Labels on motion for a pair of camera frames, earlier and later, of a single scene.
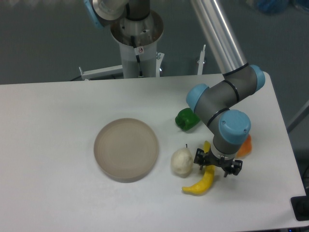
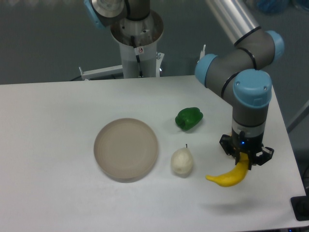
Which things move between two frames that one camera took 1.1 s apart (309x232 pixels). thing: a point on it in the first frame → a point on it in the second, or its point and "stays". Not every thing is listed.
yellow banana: (204, 187) → (235, 175)
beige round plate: (126, 150) stays
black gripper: (201, 157) → (238, 143)
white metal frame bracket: (87, 76) stays
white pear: (182, 162) stays
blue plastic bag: (272, 7) stays
